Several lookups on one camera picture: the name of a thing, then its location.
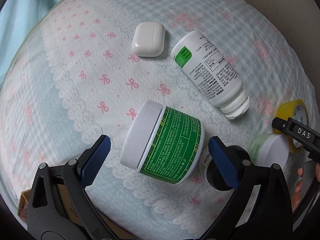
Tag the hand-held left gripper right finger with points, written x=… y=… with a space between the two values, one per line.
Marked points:
x=223 y=163

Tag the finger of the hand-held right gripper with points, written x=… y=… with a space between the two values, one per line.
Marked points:
x=278 y=124

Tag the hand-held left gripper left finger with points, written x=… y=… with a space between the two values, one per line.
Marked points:
x=97 y=160

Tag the large green label white jar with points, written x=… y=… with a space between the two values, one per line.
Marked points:
x=162 y=142

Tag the person's right hand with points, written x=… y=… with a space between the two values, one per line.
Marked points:
x=298 y=190

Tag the small jar with black lid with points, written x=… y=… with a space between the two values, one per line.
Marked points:
x=204 y=163

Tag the yellow tape roll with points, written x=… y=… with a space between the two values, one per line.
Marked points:
x=292 y=108

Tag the pale green jar white lid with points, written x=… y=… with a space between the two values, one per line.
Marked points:
x=271 y=150

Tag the cardboard box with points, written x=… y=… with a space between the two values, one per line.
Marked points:
x=65 y=205

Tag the pink bow print blanket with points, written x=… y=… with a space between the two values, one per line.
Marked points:
x=75 y=92

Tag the white bottle with green label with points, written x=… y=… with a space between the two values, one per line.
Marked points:
x=208 y=72

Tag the white earbuds case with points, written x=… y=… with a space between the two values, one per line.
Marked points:
x=148 y=40

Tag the light blue cloth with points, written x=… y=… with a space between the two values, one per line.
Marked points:
x=22 y=12

